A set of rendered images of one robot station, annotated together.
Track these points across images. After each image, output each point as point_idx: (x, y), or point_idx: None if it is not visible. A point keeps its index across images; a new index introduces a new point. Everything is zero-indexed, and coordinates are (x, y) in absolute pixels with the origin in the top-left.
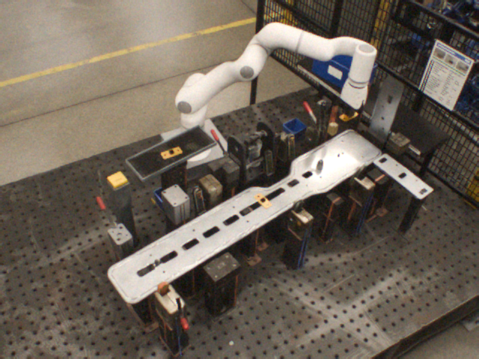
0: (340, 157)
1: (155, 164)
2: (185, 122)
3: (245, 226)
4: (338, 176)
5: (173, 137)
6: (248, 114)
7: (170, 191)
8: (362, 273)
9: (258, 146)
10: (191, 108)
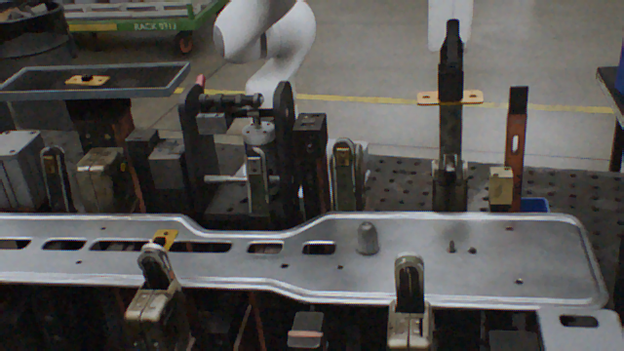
0: (453, 255)
1: (44, 85)
2: (245, 90)
3: (58, 267)
4: (383, 289)
5: (128, 66)
6: (476, 175)
7: (14, 135)
8: None
9: (252, 136)
10: (223, 44)
